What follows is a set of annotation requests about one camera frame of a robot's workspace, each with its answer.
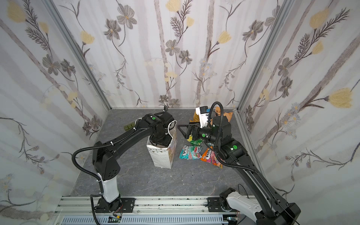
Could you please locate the green yellow candy packet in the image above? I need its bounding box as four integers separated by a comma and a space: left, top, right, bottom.
187, 135, 203, 146

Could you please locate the yellow snack packet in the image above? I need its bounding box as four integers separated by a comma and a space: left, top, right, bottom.
189, 112, 200, 123

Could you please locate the white paper bag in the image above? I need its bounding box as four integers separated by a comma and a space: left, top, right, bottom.
146, 120, 177, 169

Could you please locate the teal red candy packet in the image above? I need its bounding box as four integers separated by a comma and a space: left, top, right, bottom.
179, 145, 202, 160

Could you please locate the orange pink candy packet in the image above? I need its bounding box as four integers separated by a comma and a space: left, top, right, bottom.
200, 147, 223, 169

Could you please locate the orange snack packet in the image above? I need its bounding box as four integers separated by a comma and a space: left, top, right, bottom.
215, 106, 233, 122

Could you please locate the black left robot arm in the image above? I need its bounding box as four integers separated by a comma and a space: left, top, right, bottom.
71, 106, 175, 213

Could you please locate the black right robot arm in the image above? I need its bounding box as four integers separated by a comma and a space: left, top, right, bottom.
181, 101, 301, 225

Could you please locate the green block on table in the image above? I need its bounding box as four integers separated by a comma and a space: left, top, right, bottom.
123, 122, 136, 131

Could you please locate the aluminium corner post right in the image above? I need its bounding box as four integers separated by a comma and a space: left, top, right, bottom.
236, 0, 295, 111

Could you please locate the aluminium corner post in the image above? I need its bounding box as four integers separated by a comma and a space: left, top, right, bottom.
236, 0, 295, 111
42, 0, 112, 111

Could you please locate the white slotted cable duct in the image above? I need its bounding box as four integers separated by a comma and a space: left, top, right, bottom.
60, 215, 228, 225

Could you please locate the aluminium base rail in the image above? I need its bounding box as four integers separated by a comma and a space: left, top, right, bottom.
49, 196, 256, 225

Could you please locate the aluminium corner post left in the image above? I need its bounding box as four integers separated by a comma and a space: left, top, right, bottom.
42, 0, 112, 111

